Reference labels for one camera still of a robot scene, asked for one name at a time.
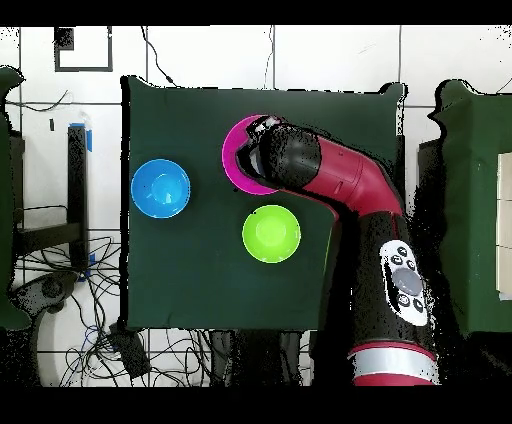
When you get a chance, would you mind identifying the large pink bowl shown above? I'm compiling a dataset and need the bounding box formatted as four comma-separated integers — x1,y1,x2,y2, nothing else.
221,114,281,196

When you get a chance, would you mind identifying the black power brick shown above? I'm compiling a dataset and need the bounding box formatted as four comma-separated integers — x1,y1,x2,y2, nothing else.
109,323,152,379

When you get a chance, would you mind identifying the black stand with blue tape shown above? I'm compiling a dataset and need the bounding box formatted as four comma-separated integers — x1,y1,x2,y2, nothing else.
11,122,94,283

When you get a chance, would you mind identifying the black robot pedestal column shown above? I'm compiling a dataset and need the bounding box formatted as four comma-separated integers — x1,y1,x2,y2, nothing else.
209,329,311,387

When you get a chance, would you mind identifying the black floor cable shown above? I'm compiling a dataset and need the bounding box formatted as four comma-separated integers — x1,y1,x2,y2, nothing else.
139,26,179,87

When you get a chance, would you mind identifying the lime green bowl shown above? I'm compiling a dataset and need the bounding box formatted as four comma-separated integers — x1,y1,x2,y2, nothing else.
241,204,302,264

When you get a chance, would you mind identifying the large light blue bowl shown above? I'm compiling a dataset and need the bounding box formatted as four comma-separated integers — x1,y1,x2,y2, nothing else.
130,158,192,220

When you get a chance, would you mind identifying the tangle of black cables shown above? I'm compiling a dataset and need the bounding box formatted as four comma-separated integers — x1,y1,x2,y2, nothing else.
15,235,211,387

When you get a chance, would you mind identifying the dark green tablecloth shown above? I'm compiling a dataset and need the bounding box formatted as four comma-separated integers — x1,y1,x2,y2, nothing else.
120,75,407,335

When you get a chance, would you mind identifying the green cloth covered side table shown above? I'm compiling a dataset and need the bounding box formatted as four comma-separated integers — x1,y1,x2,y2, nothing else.
427,79,512,335
0,65,32,332

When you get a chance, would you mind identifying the black pedestal foot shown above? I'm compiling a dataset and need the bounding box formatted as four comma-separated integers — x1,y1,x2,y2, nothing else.
9,271,79,317

